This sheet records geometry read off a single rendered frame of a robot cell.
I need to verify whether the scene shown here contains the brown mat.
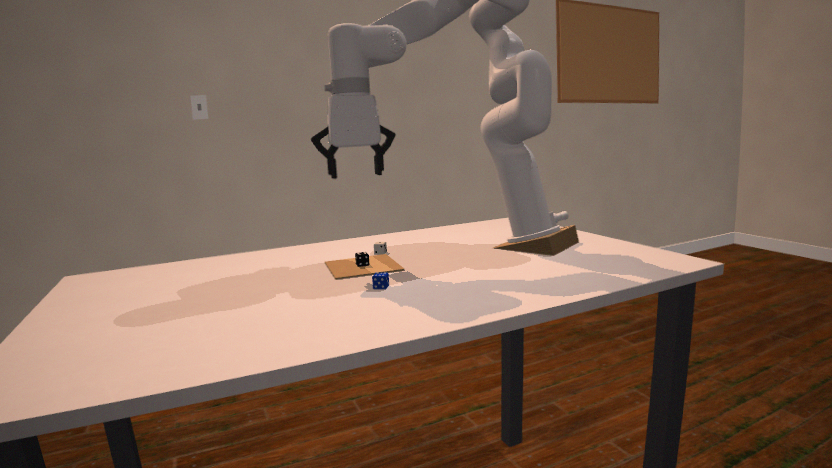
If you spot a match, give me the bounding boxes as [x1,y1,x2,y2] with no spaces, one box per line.
[325,254,405,280]

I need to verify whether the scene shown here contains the blue die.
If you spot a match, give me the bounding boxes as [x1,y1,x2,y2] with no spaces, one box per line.
[372,272,389,289]

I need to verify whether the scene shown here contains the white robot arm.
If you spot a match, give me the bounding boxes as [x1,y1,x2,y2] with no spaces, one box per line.
[324,0,568,243]

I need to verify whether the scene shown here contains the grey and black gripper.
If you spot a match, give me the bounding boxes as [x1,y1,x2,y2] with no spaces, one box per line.
[311,92,396,179]

